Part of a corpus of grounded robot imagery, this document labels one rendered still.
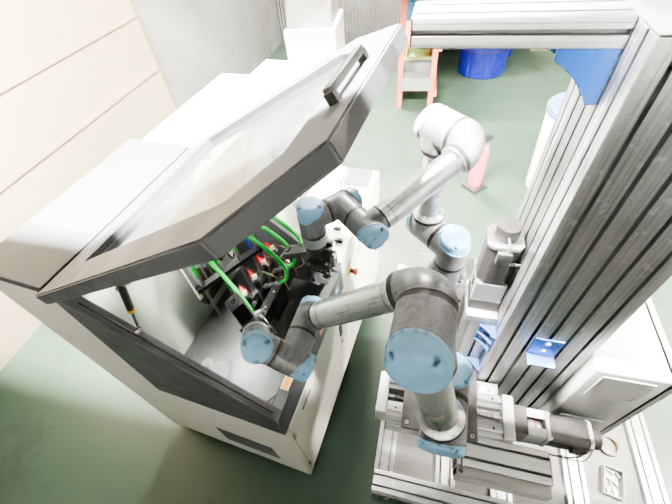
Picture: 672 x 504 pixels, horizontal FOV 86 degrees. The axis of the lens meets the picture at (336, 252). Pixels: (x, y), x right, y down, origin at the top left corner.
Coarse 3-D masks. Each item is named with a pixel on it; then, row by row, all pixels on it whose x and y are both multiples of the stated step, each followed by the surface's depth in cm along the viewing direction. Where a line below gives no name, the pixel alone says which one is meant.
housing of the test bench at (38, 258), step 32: (224, 96) 172; (160, 128) 156; (128, 160) 135; (160, 160) 133; (64, 192) 124; (96, 192) 123; (128, 192) 122; (32, 224) 114; (64, 224) 113; (96, 224) 112; (0, 256) 106; (32, 256) 104; (64, 256) 103; (0, 288) 109; (32, 288) 98; (64, 320) 113; (96, 352) 134; (128, 384) 163
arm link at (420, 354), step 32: (416, 288) 66; (416, 320) 62; (448, 320) 63; (384, 352) 64; (416, 352) 58; (448, 352) 59; (416, 384) 63; (448, 384) 60; (448, 416) 79; (448, 448) 85
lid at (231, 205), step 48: (384, 48) 66; (288, 96) 101; (336, 96) 57; (240, 144) 91; (288, 144) 63; (336, 144) 48; (144, 192) 119; (192, 192) 82; (240, 192) 52; (288, 192) 48; (96, 240) 103; (144, 240) 67; (192, 240) 49; (240, 240) 49; (48, 288) 91; (96, 288) 75
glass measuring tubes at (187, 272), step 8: (200, 264) 151; (208, 264) 156; (184, 272) 142; (192, 272) 144; (200, 272) 149; (208, 272) 154; (192, 280) 148; (192, 288) 151; (216, 288) 161; (200, 296) 155; (208, 304) 158
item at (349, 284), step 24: (264, 72) 167; (288, 72) 165; (240, 96) 152; (264, 96) 150; (216, 120) 140; (192, 144) 138; (336, 168) 203; (312, 192) 180; (288, 216) 161; (360, 264) 203
